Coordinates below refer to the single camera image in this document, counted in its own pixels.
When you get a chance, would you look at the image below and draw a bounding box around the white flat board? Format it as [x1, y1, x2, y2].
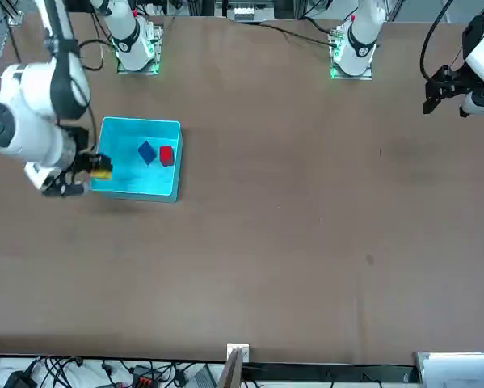
[413, 350, 484, 388]

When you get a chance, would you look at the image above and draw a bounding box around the dark ribbed power strip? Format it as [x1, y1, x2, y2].
[187, 365, 218, 388]

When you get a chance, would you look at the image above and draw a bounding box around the cyan plastic box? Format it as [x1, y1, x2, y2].
[88, 116, 183, 204]

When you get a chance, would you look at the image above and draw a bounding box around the black table edge rail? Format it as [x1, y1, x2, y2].
[241, 362, 419, 381]

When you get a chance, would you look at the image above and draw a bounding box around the black power adapter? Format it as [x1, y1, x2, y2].
[2, 369, 39, 388]

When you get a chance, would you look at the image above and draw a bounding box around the orange black plug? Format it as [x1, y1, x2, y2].
[130, 365, 164, 388]

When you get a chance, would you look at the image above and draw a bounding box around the blue block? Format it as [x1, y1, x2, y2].
[137, 140, 157, 166]

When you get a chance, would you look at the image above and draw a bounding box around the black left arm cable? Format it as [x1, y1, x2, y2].
[420, 0, 469, 82]

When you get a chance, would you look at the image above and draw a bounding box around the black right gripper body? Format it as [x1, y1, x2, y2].
[65, 128, 94, 179]

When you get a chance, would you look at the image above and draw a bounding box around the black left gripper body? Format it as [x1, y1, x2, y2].
[451, 66, 471, 98]

